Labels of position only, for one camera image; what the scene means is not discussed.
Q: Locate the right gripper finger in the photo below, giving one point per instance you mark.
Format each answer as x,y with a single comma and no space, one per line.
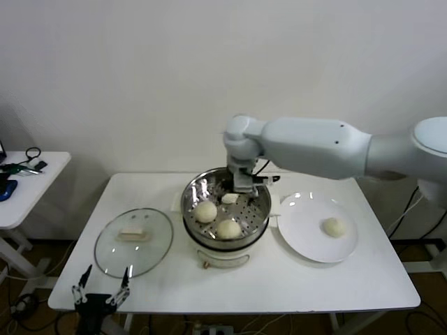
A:
256,199

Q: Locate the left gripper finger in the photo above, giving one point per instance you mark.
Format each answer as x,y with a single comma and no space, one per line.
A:
77,291
122,289

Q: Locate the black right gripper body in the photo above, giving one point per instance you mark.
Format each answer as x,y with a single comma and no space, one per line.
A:
249,192

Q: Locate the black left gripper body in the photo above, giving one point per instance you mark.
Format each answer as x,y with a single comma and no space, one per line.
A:
94,304

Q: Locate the white steamed baozi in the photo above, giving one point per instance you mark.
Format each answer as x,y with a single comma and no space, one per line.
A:
205,211
228,228
228,199
334,227

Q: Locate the glass pot lid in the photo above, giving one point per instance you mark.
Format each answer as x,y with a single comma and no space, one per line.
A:
153,227

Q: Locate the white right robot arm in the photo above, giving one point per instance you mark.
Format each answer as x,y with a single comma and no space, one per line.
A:
314,146

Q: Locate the perforated steel steamer basket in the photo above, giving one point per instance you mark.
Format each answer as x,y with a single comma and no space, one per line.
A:
260,216

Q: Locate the white round plate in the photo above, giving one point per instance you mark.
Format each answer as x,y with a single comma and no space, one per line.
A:
300,227

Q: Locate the white electric cooking pot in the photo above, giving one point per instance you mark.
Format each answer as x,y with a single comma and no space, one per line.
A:
223,256

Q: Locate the white side table rounded corners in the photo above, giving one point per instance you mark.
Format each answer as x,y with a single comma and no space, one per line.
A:
38,188

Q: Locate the blue object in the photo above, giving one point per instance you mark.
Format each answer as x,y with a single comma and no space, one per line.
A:
7,191

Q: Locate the small black device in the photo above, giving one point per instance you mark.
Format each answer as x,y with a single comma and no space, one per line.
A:
40,165

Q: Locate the black screen edge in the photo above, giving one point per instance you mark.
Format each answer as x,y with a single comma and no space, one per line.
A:
1,150

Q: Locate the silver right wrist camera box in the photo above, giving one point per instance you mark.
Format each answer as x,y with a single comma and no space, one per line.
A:
244,179

